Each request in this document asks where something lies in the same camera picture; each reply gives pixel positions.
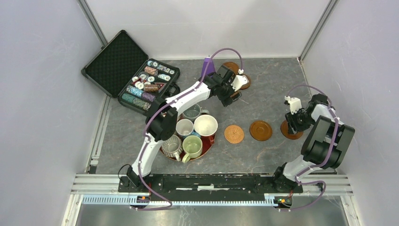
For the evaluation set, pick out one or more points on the aluminium rail frame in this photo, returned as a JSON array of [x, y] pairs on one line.
[[103, 189]]

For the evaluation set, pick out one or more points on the woven rattan coaster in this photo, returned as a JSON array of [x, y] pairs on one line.
[[234, 134]]

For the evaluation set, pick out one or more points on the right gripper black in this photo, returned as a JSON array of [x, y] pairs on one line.
[[293, 127]]

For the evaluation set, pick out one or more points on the black poker chip case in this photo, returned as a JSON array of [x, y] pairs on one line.
[[122, 70]]

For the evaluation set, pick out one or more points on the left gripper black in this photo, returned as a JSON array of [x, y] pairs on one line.
[[227, 100]]

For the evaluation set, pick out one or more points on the light green mug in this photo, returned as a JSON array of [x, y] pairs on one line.
[[192, 147]]

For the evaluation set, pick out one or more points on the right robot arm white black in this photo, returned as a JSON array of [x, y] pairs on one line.
[[325, 147]]

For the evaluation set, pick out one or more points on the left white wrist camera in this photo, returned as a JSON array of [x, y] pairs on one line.
[[238, 81]]

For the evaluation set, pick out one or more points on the purple metronome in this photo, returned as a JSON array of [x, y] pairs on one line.
[[208, 66]]

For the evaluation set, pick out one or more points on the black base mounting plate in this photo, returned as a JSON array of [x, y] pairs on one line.
[[216, 187]]

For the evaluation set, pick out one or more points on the grey green mug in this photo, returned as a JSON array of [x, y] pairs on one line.
[[194, 112]]

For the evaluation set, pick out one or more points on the grey ribbed mug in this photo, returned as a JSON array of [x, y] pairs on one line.
[[172, 147]]

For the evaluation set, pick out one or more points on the red round tray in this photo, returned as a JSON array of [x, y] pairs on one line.
[[181, 155]]

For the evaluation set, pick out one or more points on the white bowl cup red outside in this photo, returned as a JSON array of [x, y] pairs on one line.
[[206, 125]]

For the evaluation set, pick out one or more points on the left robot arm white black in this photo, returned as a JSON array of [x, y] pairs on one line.
[[163, 114]]

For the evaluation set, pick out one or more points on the brown wooden coaster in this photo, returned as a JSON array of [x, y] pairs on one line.
[[260, 130], [235, 95], [232, 66], [284, 130], [246, 85]]

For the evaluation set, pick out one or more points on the blue mug white inside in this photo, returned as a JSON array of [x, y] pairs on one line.
[[185, 128]]

